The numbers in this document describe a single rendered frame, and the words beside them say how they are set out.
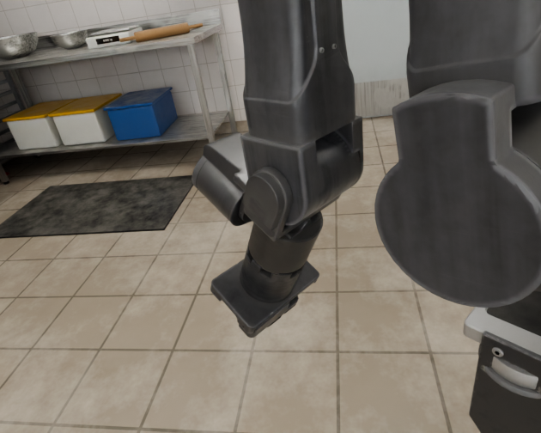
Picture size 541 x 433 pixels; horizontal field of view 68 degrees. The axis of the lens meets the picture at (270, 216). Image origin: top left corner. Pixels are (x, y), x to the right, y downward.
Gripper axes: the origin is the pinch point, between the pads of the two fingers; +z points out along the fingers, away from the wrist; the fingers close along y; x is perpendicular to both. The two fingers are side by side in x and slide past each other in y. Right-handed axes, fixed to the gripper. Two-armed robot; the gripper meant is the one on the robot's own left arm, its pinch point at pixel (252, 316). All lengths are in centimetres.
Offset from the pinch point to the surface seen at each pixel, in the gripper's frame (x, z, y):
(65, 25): -320, 135, -107
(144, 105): -204, 137, -107
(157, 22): -256, 111, -152
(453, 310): 25, 73, -92
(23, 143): -272, 195, -39
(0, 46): -294, 128, -50
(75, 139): -240, 179, -67
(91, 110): -233, 152, -80
